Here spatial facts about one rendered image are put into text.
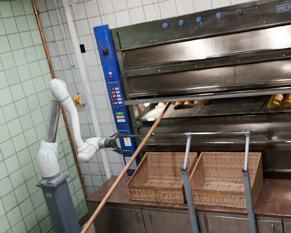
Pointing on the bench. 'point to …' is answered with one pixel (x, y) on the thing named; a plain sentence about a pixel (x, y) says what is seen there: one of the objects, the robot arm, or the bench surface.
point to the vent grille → (131, 163)
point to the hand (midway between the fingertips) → (127, 143)
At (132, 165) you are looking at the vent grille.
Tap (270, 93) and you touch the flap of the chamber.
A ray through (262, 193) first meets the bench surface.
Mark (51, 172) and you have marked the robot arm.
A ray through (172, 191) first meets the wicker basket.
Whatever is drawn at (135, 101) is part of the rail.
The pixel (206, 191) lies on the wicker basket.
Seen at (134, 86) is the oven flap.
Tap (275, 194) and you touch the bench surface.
